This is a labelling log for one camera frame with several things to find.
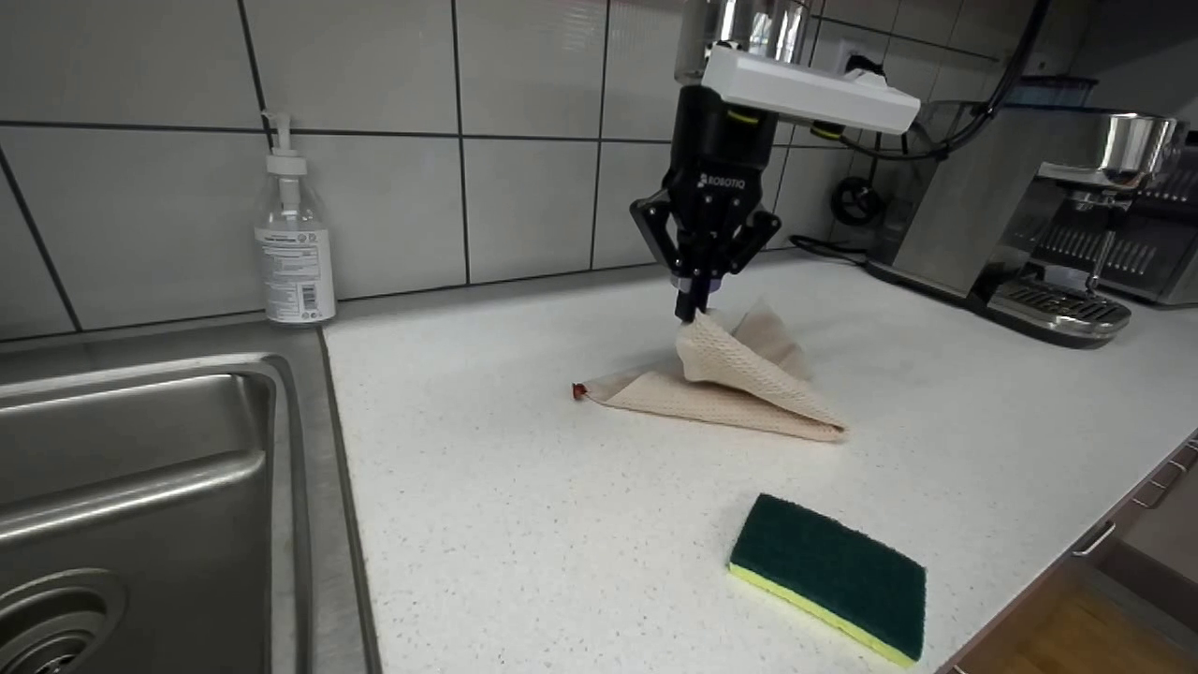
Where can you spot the beige waffle weave towel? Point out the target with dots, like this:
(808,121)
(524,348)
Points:
(722,389)

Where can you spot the clear soap pump bottle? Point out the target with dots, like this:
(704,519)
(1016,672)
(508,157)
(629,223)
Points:
(292,255)

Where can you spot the stainless steel espresso machine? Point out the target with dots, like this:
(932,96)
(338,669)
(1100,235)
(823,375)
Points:
(1072,314)

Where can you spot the stainless steel sink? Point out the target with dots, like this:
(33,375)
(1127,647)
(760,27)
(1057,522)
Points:
(137,500)

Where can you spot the green and yellow sponge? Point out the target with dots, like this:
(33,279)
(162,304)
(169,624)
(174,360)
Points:
(827,576)

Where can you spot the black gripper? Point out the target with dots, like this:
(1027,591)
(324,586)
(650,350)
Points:
(722,157)

